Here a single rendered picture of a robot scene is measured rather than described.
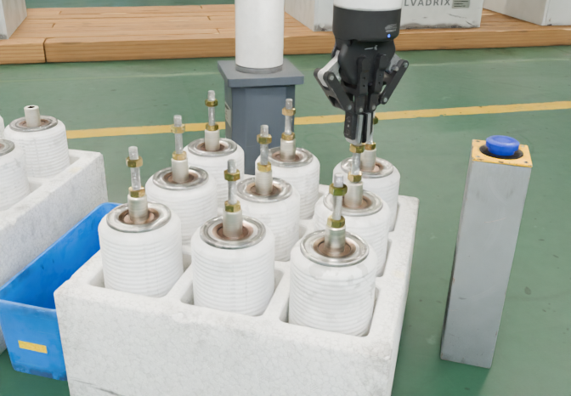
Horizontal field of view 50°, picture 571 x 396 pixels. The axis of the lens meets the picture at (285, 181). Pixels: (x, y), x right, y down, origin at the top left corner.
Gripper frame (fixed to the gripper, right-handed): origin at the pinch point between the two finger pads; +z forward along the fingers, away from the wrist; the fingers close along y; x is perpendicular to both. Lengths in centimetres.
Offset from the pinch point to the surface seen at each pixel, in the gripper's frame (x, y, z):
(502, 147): -9.7, 15.1, 2.6
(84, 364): 9.2, -33.1, 27.1
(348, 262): -11.1, -10.0, 9.8
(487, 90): 80, 134, 35
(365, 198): -0.3, 1.9, 10.0
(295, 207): 4.8, -5.5, 11.5
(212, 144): 24.8, -6.5, 9.3
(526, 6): 136, 230, 21
